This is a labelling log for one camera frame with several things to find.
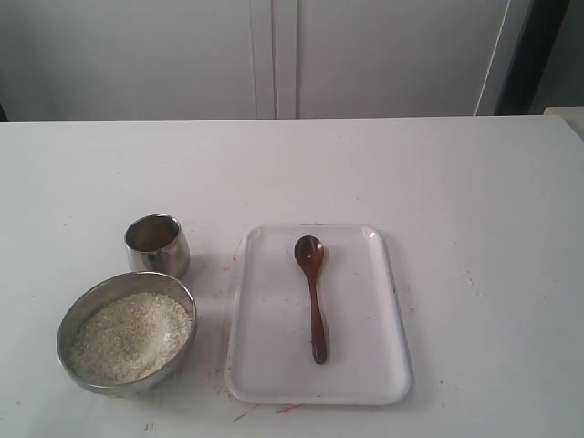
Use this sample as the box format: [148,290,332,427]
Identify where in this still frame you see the steel bowl of rice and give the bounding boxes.
[57,272,198,397]

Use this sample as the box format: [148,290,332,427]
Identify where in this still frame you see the small steel cup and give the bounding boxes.
[124,214,191,279]

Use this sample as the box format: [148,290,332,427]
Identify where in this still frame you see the brown wooden spoon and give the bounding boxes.
[294,235,328,365]

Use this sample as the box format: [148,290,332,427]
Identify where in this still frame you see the white plastic tray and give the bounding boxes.
[224,224,411,405]

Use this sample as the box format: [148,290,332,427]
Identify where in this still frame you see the white cabinet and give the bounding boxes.
[1,1,530,121]

